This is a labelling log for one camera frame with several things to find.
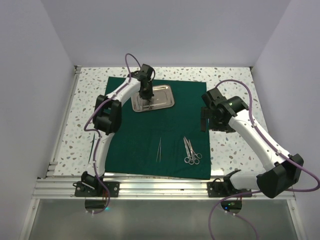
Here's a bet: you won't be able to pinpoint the dark green surgical cloth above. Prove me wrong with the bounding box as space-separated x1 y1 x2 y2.
105 80 211 180

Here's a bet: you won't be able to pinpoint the silver surgical scissors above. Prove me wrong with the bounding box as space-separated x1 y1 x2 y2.
185 140 202 165
183 136 195 165

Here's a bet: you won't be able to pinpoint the silver pointed tweezers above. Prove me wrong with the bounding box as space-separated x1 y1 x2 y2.
156 137 162 163

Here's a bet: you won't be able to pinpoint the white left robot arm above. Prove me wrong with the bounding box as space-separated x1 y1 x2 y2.
81 64 156 197

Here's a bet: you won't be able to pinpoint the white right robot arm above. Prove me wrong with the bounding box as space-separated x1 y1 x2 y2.
200 87 304 199

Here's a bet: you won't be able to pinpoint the stainless steel instrument tray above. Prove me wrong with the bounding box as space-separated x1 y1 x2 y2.
131 84 175 113

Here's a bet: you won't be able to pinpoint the silver scalpel handle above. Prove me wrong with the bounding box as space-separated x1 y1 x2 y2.
142 99 153 111

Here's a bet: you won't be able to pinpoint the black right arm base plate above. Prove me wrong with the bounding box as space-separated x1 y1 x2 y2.
206 177 252 198

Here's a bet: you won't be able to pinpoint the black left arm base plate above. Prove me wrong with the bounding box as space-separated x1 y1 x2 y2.
72 181 120 198

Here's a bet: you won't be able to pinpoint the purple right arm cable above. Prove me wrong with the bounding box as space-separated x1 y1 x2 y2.
208 79 320 240

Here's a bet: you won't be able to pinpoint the aluminium rail frame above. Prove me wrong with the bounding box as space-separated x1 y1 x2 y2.
20 66 305 240

